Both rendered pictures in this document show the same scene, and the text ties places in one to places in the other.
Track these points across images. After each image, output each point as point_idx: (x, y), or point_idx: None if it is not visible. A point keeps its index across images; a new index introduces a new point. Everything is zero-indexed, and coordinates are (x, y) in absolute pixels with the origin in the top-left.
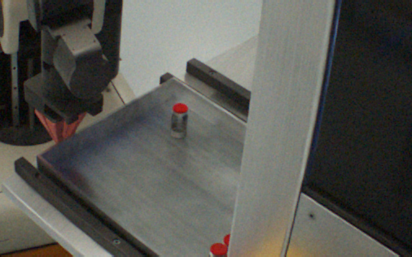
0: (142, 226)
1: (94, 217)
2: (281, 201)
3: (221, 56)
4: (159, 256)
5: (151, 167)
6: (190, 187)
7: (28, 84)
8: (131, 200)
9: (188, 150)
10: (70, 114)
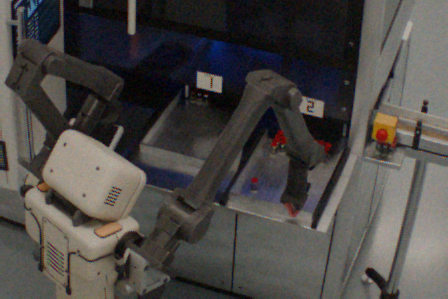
0: (314, 186)
1: (326, 192)
2: (377, 70)
3: None
4: (334, 168)
5: (280, 193)
6: (283, 180)
7: (301, 202)
8: None
9: (262, 186)
10: (309, 183)
